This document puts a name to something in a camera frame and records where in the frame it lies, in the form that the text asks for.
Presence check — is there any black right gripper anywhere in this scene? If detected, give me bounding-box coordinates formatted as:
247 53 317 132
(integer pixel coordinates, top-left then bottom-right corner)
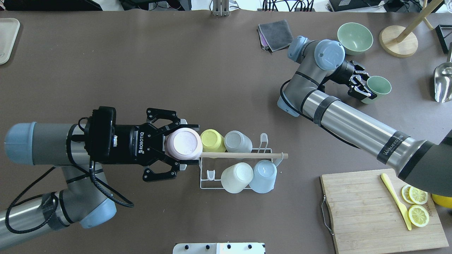
332 60 375 103

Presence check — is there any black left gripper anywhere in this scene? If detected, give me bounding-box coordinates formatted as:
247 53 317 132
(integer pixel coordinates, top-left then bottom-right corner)
114 108 199 183

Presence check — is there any green plastic cup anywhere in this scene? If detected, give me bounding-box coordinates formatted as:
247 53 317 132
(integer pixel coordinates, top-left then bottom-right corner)
361 76 392 104

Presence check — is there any pink plastic cup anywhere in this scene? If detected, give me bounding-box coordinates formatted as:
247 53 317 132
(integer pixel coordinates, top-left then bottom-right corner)
165 128 202 160

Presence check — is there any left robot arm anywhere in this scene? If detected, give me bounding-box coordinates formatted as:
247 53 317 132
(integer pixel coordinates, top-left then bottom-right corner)
1 106 199 249

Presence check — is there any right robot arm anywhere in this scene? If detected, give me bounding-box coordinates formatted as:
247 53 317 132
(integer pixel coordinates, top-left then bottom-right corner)
277 36 452 197

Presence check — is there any yellow plastic cup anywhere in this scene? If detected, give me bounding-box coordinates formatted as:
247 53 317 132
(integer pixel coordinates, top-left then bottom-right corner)
200 129 226 152

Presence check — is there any grey plastic cup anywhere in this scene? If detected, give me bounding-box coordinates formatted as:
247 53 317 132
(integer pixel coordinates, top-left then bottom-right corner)
224 130 253 153

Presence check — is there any white plastic cup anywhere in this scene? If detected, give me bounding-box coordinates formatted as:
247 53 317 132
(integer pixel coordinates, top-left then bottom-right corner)
221 162 254 194

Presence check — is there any light blue plastic cup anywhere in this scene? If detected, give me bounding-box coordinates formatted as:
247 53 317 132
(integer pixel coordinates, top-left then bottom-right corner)
249 160 277 194

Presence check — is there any green bowl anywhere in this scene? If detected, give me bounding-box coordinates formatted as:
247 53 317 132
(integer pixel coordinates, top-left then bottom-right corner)
337 22 374 56

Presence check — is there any wooden mug tree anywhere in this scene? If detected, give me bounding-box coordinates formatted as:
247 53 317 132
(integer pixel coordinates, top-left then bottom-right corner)
378 0 444 58

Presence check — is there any metal scoop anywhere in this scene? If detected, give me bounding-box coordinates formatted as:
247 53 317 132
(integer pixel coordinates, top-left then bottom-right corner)
434 43 452 103

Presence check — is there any grey folded cloth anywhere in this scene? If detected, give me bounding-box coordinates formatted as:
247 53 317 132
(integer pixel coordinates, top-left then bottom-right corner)
258 19 293 53

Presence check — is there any lemon slice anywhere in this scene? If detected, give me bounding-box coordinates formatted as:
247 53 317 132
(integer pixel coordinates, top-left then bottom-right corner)
408 204 429 227
401 185 428 205

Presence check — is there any wooden cutting board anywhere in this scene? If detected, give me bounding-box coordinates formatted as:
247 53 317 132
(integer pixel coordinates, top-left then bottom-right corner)
321 169 449 254

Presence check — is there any yellow plastic knife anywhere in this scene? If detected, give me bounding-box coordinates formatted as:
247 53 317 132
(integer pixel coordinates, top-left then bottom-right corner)
380 173 412 230

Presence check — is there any yellow lemon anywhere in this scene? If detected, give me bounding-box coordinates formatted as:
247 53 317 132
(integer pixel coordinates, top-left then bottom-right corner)
431 194 452 209

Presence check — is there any cream plastic tray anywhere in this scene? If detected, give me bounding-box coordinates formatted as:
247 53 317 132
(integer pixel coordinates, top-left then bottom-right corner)
0 18 20 65

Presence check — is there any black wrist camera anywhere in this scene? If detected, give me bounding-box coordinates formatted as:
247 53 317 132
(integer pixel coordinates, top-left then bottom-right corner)
84 106 116 162

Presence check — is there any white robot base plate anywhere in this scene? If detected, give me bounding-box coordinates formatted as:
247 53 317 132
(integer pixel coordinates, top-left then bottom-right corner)
172 242 266 254

